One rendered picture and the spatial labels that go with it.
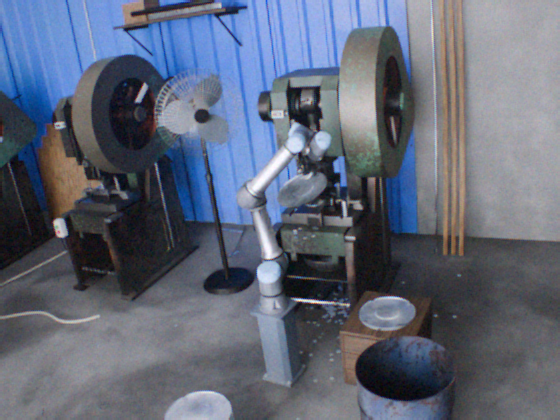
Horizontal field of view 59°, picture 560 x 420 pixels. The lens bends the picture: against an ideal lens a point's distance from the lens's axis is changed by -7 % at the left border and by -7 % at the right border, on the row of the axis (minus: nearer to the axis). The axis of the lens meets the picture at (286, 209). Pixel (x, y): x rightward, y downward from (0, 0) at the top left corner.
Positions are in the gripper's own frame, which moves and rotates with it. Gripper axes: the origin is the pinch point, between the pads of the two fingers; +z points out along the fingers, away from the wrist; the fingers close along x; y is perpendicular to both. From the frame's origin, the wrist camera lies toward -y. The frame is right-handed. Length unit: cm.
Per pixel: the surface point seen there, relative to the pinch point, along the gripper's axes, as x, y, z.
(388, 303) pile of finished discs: 74, -20, 22
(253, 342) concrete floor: 55, 35, 92
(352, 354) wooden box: 90, 10, 27
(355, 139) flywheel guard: 1.9, -17.1, -28.7
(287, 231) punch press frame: 8.7, 1.6, 48.2
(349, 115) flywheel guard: -7.1, -15.2, -37.1
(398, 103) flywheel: -11, -52, -31
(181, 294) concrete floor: -7, 53, 154
